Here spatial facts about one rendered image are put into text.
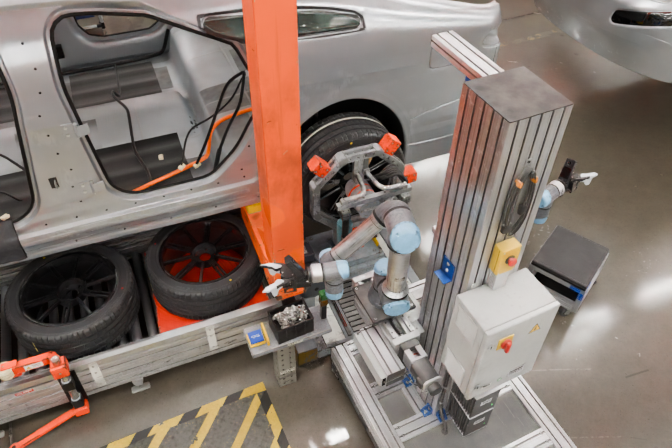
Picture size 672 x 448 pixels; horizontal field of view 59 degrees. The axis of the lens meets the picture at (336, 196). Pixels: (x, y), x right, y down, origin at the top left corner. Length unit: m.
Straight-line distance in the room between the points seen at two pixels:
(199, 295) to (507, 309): 1.67
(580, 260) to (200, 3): 2.62
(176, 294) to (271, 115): 1.34
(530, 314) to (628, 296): 2.00
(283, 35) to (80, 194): 1.41
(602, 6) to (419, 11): 2.07
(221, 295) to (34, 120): 1.28
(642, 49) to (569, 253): 1.69
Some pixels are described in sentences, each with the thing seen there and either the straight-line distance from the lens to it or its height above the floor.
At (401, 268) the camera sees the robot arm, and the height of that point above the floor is 1.23.
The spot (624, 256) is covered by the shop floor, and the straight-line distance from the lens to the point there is 4.60.
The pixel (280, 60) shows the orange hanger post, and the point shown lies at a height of 1.93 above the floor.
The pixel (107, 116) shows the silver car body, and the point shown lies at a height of 0.94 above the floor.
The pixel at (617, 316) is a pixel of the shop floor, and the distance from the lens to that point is 4.21.
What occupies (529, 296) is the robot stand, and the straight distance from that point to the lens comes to 2.46.
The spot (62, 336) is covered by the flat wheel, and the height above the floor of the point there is 0.50.
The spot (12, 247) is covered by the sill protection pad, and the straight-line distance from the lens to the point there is 3.32.
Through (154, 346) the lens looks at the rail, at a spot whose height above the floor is 0.36.
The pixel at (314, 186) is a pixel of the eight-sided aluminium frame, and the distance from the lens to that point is 3.15.
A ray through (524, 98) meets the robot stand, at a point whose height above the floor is 2.03.
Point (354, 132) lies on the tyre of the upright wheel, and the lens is 3.17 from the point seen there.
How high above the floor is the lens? 3.07
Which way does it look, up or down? 43 degrees down
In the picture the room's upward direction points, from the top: 1 degrees clockwise
